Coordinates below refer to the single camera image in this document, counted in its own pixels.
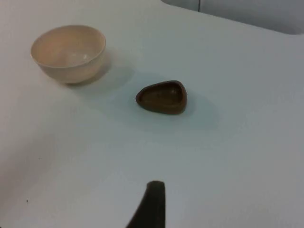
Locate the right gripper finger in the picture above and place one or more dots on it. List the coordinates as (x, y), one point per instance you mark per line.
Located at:
(152, 206)

